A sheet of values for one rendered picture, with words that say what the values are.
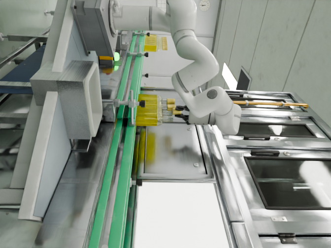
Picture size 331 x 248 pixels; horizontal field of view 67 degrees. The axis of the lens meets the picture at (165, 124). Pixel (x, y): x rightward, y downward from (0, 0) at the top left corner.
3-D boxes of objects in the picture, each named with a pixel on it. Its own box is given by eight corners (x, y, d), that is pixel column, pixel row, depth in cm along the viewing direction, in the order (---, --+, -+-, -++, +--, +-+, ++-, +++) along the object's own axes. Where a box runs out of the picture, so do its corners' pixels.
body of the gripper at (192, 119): (211, 121, 129) (189, 117, 131) (214, 104, 123) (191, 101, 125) (209, 129, 123) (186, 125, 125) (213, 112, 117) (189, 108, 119)
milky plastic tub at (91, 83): (69, 139, 87) (94, 140, 87) (57, 79, 74) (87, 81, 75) (81, 113, 101) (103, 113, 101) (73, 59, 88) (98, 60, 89)
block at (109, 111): (98, 122, 105) (115, 123, 106) (96, 103, 100) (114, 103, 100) (99, 118, 108) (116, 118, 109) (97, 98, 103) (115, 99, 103)
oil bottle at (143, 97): (121, 107, 133) (162, 108, 135) (121, 98, 130) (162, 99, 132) (123, 102, 138) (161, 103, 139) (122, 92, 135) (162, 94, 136)
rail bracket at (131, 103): (115, 126, 107) (145, 127, 108) (113, 91, 97) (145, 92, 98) (116, 122, 109) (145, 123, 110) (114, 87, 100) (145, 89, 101)
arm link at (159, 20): (149, 37, 105) (187, 38, 105) (148, 6, 95) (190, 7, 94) (151, 25, 111) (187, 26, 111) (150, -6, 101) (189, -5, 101)
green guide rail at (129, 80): (115, 104, 106) (134, 104, 106) (115, 102, 105) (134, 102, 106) (138, 16, 250) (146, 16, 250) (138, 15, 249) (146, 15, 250)
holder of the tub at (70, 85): (70, 150, 90) (92, 151, 90) (55, 80, 74) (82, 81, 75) (82, 124, 104) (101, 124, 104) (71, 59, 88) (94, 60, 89)
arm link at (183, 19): (173, 56, 94) (175, 15, 82) (164, 23, 109) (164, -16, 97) (198, 54, 95) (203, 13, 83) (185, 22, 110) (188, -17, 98)
